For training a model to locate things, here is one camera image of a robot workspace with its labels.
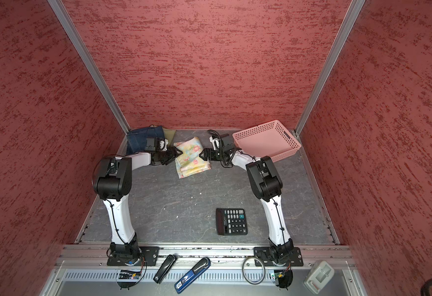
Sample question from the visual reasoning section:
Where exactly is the pastel patterned cloth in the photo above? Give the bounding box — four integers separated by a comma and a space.
175, 137, 211, 179

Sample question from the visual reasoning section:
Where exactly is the olive green skirt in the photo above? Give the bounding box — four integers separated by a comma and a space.
162, 128, 176, 143

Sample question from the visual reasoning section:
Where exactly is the blue denim skirt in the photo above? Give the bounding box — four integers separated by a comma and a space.
126, 126, 165, 155

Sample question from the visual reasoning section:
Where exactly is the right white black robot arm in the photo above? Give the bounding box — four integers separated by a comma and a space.
199, 129, 295, 266

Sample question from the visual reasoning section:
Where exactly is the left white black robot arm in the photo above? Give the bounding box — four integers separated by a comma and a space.
92, 147, 183, 266

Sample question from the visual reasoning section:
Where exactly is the pink plastic basket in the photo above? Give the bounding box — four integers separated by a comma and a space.
233, 120, 302, 162

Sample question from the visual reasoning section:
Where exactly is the black desk calculator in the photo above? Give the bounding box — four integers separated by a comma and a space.
216, 208, 248, 236

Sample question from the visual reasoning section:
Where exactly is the blue black stapler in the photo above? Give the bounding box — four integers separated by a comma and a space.
174, 257, 211, 294

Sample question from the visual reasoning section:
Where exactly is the left small circuit board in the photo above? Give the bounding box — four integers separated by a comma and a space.
118, 270, 142, 281

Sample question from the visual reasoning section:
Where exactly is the small circuit board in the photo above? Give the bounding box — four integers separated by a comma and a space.
270, 270, 293, 289
118, 270, 142, 281

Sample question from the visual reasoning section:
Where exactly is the right small circuit board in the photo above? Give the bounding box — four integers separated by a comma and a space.
270, 270, 293, 289

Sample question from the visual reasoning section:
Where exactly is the grey plastic dispenser box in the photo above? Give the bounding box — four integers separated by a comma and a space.
303, 260, 334, 295

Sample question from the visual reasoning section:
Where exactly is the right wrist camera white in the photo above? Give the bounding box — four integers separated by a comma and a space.
209, 136, 220, 150

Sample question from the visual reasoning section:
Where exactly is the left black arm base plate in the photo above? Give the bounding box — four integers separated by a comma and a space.
106, 246, 160, 267

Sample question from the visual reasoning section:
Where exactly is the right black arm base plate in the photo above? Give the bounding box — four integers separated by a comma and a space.
253, 247, 304, 267

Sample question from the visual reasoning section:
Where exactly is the grey coiled cable ring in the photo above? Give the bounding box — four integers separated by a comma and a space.
242, 257, 267, 286

